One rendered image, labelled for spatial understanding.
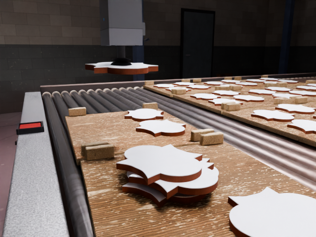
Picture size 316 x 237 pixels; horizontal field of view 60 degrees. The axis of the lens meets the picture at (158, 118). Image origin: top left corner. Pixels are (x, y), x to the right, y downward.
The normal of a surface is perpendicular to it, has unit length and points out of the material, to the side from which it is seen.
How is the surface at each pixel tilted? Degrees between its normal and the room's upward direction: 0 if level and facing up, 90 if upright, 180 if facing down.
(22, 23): 90
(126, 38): 90
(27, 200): 0
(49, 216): 0
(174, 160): 0
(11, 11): 90
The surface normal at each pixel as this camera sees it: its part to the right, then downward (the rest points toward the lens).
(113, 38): 0.37, 0.22
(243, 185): 0.00, -0.97
